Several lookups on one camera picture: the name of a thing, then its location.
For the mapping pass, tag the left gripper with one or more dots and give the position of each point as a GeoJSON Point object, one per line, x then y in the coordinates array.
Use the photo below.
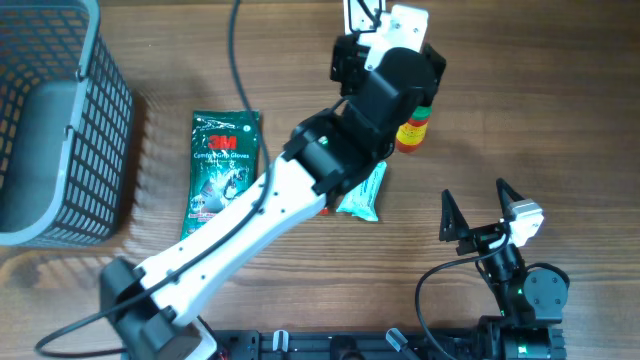
{"type": "Point", "coordinates": [349, 62]}

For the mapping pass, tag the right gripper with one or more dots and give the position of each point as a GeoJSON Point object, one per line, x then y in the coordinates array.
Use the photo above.
{"type": "Point", "coordinates": [454, 227]}

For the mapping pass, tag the red yellow sauce bottle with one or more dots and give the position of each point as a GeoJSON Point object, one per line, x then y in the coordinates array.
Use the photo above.
{"type": "Point", "coordinates": [412, 134]}

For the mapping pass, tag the teal wipes packet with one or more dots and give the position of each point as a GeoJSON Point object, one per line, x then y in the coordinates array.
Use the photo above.
{"type": "Point", "coordinates": [360, 201]}

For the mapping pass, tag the red sachet stick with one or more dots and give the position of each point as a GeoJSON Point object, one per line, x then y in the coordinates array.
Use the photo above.
{"type": "Point", "coordinates": [324, 211]}

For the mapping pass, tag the green 3M gloves packet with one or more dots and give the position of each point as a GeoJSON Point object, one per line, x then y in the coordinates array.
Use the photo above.
{"type": "Point", "coordinates": [223, 163]}

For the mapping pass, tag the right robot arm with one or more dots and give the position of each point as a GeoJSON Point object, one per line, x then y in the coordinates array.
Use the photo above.
{"type": "Point", "coordinates": [530, 297]}

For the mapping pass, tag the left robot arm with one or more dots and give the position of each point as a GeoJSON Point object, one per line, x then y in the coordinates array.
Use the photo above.
{"type": "Point", "coordinates": [154, 306]}

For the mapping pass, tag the white barcode scanner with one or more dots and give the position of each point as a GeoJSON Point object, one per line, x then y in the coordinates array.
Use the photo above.
{"type": "Point", "coordinates": [362, 16]}

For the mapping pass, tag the grey plastic mesh basket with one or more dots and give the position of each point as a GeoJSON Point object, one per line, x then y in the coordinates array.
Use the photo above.
{"type": "Point", "coordinates": [67, 116]}

